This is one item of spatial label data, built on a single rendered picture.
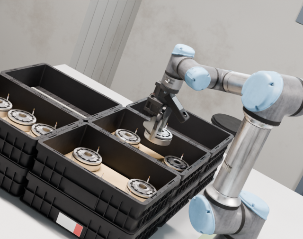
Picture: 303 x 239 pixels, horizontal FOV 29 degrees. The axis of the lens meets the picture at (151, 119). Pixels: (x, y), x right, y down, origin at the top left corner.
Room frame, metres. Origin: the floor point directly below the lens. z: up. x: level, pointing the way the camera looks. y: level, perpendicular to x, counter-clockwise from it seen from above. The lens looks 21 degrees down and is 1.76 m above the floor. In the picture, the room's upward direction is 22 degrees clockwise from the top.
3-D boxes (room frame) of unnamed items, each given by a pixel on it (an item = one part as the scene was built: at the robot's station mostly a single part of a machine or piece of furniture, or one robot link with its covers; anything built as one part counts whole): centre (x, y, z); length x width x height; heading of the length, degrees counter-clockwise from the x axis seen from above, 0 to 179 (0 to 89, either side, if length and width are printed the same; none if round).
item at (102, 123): (1.98, -0.02, 0.87); 0.40 x 0.30 x 0.11; 72
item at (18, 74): (2.11, 0.36, 0.87); 0.40 x 0.30 x 0.11; 72
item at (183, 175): (1.98, -0.02, 0.92); 0.40 x 0.30 x 0.02; 72
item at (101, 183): (1.70, 0.07, 0.92); 0.40 x 0.30 x 0.02; 72
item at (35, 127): (1.85, 0.33, 0.86); 0.10 x 0.10 x 0.01
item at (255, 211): (1.70, -0.39, 0.92); 0.13 x 0.12 x 0.14; 125
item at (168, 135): (2.05, -0.05, 0.94); 0.10 x 0.10 x 0.01
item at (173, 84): (2.01, -0.02, 1.15); 0.08 x 0.08 x 0.05
